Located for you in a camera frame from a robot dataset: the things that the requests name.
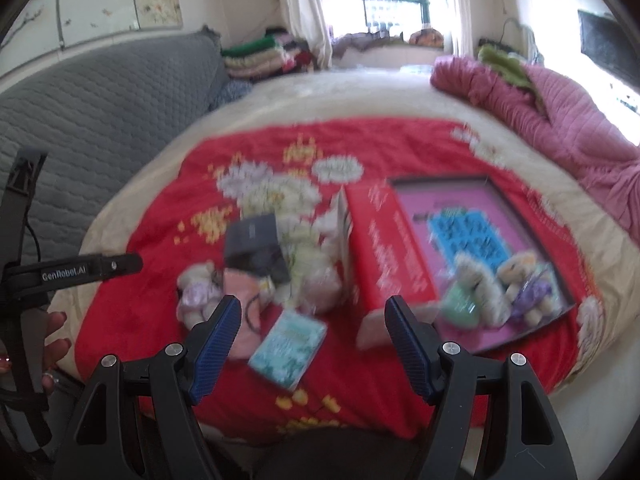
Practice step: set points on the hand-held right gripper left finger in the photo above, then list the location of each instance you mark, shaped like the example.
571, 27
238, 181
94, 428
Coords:
215, 350

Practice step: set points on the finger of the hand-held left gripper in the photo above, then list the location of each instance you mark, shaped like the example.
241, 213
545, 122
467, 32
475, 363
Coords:
100, 267
17, 220

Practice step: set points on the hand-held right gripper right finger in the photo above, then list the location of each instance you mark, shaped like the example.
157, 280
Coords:
415, 350

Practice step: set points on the plush bear pale pink dress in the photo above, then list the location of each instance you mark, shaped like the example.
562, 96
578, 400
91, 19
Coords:
197, 295

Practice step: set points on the green makeup sponge packet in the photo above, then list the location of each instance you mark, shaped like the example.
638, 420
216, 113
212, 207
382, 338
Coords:
457, 307

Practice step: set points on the pink packet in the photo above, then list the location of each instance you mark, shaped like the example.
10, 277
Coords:
240, 285

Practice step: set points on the teal tissue pack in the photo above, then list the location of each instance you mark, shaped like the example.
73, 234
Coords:
287, 350

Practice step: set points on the white floral scrunchie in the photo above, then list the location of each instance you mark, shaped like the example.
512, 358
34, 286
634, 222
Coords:
480, 285

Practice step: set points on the clear plastic bag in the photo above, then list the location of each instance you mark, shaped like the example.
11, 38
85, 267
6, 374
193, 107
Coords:
317, 280

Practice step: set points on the plush bear purple dress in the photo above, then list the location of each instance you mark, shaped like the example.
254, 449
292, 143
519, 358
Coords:
527, 285

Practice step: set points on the shallow dark box pink lining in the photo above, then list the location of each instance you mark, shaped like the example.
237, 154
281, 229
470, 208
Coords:
450, 200

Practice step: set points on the person's left hand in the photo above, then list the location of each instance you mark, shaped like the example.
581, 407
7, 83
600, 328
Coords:
55, 345

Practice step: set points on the red floral blanket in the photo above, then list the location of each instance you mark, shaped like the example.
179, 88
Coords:
150, 340

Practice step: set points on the red and white box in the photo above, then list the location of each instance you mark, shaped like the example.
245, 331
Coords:
390, 260

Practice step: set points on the dark gift box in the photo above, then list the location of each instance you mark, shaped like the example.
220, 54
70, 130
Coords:
255, 245

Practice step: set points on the grey quilted headboard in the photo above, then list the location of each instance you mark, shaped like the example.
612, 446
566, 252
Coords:
100, 110

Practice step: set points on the blue patterned pillow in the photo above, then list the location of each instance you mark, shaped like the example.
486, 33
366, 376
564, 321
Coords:
232, 92

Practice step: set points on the cream bed sheet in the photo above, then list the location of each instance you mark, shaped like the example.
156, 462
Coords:
350, 95

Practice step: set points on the pile of folded clothes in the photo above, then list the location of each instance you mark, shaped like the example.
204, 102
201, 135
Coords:
260, 57

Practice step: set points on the pink quilt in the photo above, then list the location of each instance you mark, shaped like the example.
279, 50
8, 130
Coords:
575, 125

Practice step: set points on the green cloth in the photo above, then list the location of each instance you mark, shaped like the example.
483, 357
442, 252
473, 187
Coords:
505, 65

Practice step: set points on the heap of clothes on sill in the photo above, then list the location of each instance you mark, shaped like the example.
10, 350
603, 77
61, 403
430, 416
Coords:
390, 40

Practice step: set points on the small black device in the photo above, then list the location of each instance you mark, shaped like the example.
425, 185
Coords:
490, 43

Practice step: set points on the white curtain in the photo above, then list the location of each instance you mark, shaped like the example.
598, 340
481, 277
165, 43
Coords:
457, 5
305, 10

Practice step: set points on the floral wall panel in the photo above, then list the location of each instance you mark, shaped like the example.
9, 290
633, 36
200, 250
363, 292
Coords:
100, 0

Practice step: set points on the black wall television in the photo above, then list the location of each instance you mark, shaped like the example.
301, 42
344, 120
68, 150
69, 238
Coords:
607, 45

